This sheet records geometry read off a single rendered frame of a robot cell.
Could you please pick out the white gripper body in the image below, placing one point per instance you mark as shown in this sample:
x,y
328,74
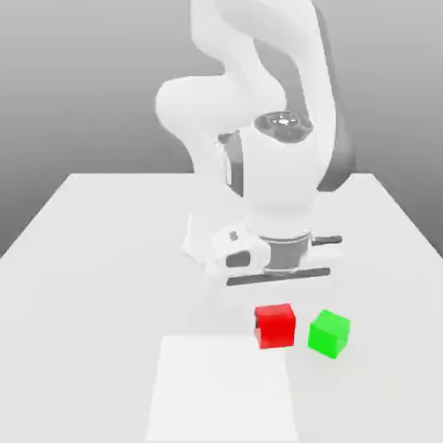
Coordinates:
x,y
277,278

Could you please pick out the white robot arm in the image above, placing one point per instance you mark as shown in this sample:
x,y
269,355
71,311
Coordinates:
x,y
277,180

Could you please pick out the small red cube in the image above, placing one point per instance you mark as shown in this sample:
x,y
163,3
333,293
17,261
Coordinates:
x,y
277,327

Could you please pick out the small green cube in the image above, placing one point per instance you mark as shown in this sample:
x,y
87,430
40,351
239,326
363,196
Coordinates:
x,y
327,334

